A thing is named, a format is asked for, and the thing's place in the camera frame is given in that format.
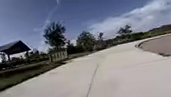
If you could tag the row of bushes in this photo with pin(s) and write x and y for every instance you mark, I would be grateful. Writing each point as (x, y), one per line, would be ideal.
(18, 60)

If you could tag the round bushy tree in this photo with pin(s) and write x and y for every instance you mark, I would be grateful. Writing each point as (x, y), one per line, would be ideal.
(86, 40)

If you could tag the small tree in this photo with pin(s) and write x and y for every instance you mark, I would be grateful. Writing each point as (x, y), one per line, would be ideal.
(124, 30)

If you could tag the dark roofed shelter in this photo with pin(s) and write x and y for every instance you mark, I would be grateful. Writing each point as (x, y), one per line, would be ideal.
(10, 48)

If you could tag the grass strip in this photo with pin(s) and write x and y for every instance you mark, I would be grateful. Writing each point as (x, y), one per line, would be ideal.
(1, 82)

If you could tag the tall tree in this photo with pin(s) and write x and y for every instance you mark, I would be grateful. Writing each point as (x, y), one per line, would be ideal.
(54, 34)

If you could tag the pale concrete path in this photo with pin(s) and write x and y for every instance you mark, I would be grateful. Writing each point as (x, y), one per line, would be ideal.
(122, 78)

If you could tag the hedge line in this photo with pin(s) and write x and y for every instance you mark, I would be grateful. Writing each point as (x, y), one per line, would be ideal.
(145, 34)

